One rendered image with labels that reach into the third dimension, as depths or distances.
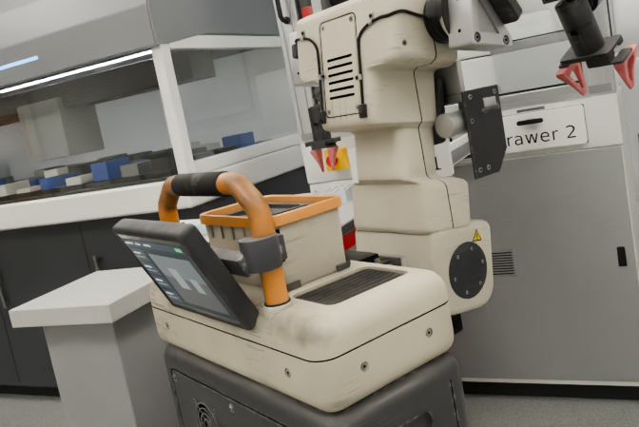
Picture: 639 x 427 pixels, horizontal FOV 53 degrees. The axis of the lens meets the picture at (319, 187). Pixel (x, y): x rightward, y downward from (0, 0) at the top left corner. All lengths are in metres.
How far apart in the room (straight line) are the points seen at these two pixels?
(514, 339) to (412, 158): 1.17
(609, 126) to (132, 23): 1.54
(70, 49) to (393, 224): 1.62
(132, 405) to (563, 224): 1.32
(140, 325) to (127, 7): 1.21
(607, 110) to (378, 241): 0.97
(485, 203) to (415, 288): 1.22
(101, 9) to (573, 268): 1.77
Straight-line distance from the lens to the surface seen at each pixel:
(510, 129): 2.03
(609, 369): 2.23
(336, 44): 1.17
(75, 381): 1.57
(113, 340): 1.45
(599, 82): 2.01
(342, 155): 2.17
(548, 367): 2.25
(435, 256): 1.15
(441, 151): 1.75
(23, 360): 3.27
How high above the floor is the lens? 1.07
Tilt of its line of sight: 7 degrees down
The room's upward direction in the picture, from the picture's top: 11 degrees counter-clockwise
